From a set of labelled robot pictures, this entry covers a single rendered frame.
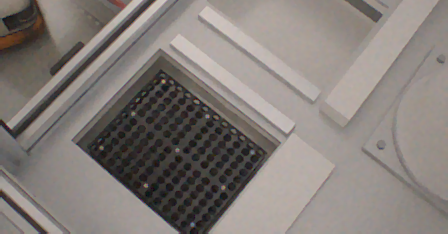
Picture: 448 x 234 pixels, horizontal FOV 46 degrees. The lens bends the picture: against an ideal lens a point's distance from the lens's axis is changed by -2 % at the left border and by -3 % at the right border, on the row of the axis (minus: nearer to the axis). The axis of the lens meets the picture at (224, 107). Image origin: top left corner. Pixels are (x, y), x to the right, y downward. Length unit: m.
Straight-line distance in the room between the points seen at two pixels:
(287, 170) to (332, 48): 0.32
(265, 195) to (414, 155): 0.23
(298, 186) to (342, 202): 0.07
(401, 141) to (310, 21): 0.33
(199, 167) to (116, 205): 0.14
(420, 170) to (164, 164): 0.38
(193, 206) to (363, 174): 0.26
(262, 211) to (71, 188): 0.28
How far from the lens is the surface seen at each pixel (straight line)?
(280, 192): 0.78
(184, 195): 0.83
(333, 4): 1.08
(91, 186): 0.80
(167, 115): 0.89
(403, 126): 0.84
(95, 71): 0.80
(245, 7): 1.04
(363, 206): 0.82
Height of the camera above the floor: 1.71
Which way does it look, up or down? 69 degrees down
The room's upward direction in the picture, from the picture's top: 11 degrees clockwise
